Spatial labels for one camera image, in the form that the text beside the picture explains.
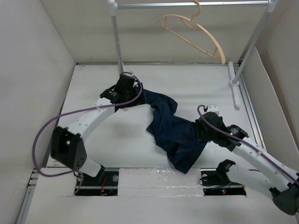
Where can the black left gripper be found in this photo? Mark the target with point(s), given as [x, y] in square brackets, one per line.
[139, 101]

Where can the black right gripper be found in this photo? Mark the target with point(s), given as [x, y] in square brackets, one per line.
[199, 127]

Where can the dark blue denim trousers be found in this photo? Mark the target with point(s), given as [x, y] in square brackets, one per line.
[175, 135]

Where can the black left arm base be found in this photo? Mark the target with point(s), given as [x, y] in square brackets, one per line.
[90, 187]

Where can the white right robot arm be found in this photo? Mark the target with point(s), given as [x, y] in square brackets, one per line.
[270, 177]

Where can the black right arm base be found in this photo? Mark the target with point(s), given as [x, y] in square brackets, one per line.
[214, 185]

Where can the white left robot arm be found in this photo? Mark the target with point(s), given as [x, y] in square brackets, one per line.
[68, 143]

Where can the beige plastic clothes hanger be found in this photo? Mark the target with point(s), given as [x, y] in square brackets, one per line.
[190, 22]

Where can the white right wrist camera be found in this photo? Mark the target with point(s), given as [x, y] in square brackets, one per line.
[212, 108]

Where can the metal clothes rack frame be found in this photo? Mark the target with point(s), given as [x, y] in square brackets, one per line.
[234, 76]

